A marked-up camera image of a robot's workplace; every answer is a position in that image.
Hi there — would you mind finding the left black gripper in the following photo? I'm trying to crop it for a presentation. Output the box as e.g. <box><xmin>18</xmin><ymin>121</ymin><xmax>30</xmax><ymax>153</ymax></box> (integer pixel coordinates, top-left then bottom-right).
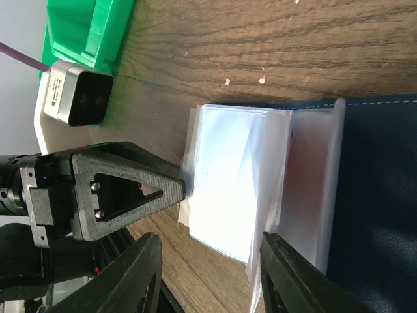
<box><xmin>1</xmin><ymin>142</ymin><xmax>186</xmax><ymax>284</ymax></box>

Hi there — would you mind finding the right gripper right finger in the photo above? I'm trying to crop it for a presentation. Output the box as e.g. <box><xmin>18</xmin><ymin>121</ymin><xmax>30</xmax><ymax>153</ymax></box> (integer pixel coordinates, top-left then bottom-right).
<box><xmin>260</xmin><ymin>232</ymin><xmax>373</xmax><ymax>312</ymax></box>

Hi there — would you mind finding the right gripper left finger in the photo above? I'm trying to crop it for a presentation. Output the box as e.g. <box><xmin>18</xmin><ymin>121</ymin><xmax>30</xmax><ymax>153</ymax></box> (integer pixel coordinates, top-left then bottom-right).
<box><xmin>48</xmin><ymin>232</ymin><xmax>162</xmax><ymax>313</ymax></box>

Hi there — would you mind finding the blue card holder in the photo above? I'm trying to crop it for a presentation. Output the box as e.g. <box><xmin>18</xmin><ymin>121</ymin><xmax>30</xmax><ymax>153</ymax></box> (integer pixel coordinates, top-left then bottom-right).
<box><xmin>178</xmin><ymin>94</ymin><xmax>416</xmax><ymax>312</ymax></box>

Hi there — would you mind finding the green bin upper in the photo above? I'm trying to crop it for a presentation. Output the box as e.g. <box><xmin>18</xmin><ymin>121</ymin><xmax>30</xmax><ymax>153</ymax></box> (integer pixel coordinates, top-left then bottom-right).
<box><xmin>41</xmin><ymin>0</ymin><xmax>135</xmax><ymax>74</ymax></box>

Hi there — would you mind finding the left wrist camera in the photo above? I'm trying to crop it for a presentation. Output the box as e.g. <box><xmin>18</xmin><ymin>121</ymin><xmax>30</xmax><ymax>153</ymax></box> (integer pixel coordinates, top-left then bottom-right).
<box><xmin>44</xmin><ymin>60</ymin><xmax>114</xmax><ymax>127</ymax></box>

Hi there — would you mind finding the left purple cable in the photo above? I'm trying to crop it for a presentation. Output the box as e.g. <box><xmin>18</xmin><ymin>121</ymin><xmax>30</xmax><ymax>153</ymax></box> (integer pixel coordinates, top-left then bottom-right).
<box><xmin>0</xmin><ymin>41</ymin><xmax>50</xmax><ymax>72</ymax></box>

